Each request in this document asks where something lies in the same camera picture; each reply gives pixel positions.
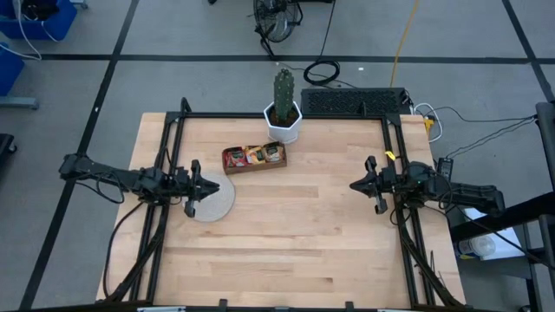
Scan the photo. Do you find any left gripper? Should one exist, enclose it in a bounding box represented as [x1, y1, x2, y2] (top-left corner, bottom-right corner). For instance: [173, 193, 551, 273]
[174, 159, 221, 218]

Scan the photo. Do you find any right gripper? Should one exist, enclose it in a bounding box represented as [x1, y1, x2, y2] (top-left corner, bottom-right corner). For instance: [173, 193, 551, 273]
[349, 155, 401, 216]

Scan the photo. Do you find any wooden tea organizer box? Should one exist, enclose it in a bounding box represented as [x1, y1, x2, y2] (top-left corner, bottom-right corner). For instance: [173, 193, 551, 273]
[221, 141, 289, 176]

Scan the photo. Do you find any orange mango tea packet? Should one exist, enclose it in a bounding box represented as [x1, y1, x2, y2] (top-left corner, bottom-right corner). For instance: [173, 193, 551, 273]
[245, 145, 266, 165]

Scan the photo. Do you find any brown tea packet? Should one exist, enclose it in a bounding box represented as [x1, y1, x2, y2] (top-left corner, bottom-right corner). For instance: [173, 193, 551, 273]
[263, 141, 285, 163]

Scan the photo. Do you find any round woven placemat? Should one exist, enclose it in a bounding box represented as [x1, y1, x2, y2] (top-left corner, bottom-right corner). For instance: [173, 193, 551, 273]
[190, 172, 237, 224]

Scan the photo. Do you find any black power adapter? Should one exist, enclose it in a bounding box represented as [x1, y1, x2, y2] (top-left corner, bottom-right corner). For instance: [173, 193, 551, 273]
[436, 156, 455, 179]

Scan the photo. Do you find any white hexagonal plant pot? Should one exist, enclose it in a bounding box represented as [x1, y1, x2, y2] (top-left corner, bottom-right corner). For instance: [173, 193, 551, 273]
[263, 101, 304, 146]

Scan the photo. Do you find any green cactus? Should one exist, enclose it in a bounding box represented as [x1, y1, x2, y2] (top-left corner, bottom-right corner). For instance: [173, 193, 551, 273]
[272, 68, 296, 125]

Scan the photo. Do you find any black side rack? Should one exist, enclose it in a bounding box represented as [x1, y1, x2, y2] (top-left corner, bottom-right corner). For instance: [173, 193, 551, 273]
[448, 101, 555, 312]

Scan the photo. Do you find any white box with roll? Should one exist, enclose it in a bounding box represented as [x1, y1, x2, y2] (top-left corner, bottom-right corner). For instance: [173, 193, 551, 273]
[454, 206, 526, 261]

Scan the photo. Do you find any black floor fan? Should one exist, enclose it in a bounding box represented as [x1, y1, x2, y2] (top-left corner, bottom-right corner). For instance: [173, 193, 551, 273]
[252, 0, 304, 60]

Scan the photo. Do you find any large blue bin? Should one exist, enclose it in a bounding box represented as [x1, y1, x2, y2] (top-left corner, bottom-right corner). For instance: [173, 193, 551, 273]
[0, 0, 78, 41]

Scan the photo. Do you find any small blue bin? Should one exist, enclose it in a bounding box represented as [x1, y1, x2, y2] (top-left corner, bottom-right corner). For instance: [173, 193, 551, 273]
[0, 42, 26, 97]

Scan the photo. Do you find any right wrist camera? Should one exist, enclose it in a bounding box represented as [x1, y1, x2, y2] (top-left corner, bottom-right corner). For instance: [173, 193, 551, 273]
[380, 166, 408, 196]

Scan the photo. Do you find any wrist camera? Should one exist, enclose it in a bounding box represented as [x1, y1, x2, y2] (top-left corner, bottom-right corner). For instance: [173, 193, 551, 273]
[380, 166, 408, 196]
[162, 167, 192, 198]

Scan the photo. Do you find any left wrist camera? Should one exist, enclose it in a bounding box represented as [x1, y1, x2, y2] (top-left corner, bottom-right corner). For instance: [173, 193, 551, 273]
[162, 167, 192, 198]

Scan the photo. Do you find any black aluminium table frame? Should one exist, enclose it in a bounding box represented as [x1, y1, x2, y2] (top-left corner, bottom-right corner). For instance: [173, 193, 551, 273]
[97, 97, 467, 312]

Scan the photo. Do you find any white power cable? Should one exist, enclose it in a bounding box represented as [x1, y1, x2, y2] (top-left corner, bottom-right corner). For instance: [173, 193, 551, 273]
[411, 102, 444, 144]

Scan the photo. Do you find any coiled black floor cable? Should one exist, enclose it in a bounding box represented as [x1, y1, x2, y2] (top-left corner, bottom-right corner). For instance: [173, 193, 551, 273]
[303, 0, 342, 87]

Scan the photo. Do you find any long black floor cable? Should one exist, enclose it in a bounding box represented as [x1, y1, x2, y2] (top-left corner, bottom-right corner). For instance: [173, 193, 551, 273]
[433, 106, 539, 159]

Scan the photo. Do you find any yellow hanging cable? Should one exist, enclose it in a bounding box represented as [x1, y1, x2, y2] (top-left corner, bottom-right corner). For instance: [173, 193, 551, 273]
[389, 0, 421, 88]

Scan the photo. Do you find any white bin cable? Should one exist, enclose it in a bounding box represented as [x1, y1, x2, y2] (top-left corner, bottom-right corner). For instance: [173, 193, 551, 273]
[11, 0, 60, 61]

